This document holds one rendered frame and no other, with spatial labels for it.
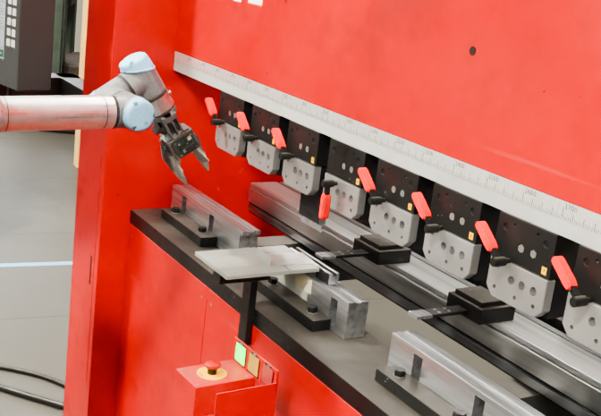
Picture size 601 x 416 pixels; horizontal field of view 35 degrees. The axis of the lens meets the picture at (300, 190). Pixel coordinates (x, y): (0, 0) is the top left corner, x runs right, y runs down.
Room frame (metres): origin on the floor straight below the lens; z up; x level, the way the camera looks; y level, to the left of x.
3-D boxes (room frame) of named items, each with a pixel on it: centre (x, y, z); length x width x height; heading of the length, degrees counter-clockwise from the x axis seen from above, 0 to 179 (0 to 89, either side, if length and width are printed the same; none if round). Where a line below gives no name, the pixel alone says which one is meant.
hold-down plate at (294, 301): (2.30, -0.01, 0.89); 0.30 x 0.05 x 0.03; 33
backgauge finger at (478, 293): (2.10, -0.40, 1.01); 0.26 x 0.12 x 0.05; 123
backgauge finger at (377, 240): (2.44, -0.18, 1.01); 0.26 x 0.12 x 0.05; 123
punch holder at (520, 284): (1.71, -0.45, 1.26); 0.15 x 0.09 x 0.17; 33
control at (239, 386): (2.03, 0.12, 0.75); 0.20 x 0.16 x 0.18; 35
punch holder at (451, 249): (1.88, -0.35, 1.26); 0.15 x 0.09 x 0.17; 33
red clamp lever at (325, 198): (2.20, -0.07, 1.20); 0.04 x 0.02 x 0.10; 123
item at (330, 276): (2.33, -0.06, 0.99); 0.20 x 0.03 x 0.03; 33
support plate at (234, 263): (2.28, 0.09, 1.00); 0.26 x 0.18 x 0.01; 123
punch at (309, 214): (2.36, -0.04, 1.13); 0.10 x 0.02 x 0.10; 33
